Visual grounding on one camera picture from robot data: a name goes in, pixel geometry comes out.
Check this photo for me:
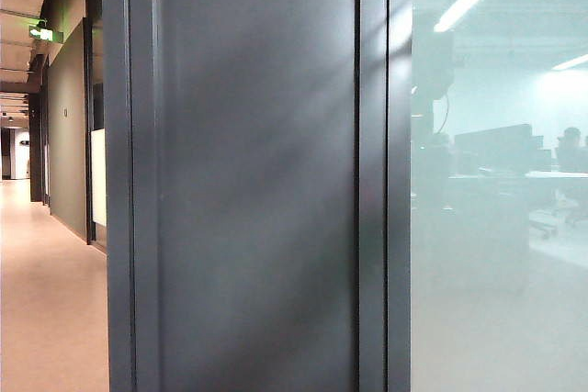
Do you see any frosted glass partition panel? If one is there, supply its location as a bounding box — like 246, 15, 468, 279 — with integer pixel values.
411, 0, 588, 392

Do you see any black corridor door frame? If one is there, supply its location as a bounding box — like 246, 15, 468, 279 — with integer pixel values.
82, 0, 108, 252
28, 54, 52, 207

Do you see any green illuminated exit sign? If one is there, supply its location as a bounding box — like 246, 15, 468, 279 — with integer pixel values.
28, 19, 65, 45

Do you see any gray metal partition column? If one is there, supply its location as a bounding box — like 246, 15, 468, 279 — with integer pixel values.
101, 0, 413, 392

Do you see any frosted door glass pane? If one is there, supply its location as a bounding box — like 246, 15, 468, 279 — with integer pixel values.
90, 129, 107, 228

